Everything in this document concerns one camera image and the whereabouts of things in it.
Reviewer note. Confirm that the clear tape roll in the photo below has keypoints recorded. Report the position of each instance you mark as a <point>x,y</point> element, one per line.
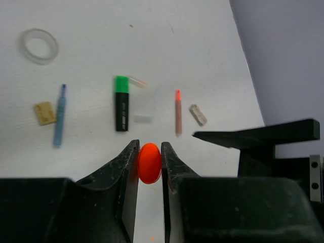
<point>38,46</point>

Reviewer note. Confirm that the orange cap black highlighter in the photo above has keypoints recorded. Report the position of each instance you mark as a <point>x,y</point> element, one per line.
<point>149,163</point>

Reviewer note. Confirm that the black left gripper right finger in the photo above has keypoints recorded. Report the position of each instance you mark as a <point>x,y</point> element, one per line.
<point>234,209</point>

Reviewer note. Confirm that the light blue pen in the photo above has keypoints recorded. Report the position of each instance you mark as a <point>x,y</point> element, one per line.
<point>60,116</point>

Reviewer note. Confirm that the green cap black highlighter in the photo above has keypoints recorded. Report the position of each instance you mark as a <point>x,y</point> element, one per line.
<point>121,103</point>

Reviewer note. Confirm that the tan eraser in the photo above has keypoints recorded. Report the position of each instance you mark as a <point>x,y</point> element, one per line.
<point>44,113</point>

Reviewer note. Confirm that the clear peach pen cap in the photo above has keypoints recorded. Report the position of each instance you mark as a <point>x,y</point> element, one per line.
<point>137,82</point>

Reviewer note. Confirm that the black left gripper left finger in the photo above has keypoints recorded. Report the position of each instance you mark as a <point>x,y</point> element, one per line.
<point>100,207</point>

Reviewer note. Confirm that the orange tip pink pen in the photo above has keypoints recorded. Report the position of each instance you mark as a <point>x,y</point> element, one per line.
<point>178,113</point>

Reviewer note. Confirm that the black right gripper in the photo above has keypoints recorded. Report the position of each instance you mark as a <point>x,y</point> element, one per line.
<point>257,157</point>

